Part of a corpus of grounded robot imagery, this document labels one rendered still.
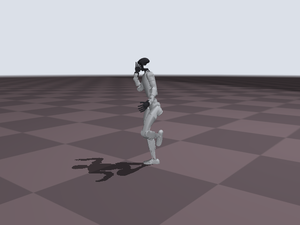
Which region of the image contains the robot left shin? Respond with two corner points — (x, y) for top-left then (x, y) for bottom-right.
(144, 130), (160, 139)

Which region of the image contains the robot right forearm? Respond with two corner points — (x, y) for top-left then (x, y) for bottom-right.
(133, 73), (141, 86)

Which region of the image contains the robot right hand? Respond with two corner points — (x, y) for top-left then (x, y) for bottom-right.
(135, 62), (141, 77)

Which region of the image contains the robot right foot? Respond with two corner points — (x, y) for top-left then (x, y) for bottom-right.
(143, 159), (160, 165)

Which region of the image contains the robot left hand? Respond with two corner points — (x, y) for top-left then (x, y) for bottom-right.
(138, 100), (150, 112)

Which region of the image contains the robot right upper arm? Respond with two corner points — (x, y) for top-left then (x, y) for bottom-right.
(137, 82), (144, 91)

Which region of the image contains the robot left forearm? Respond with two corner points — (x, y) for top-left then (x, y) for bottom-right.
(148, 88), (157, 105)

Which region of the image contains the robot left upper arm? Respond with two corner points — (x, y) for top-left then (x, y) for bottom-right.
(146, 72), (156, 93)

